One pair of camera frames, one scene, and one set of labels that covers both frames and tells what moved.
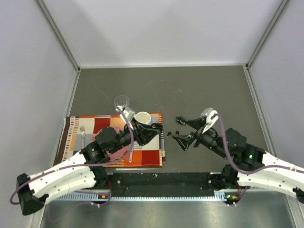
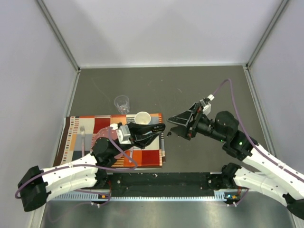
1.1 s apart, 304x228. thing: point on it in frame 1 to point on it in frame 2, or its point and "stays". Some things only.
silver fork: (83, 134) stays
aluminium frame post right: (283, 4) stays
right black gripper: (184, 140) to (184, 118)
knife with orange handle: (130, 156) stays
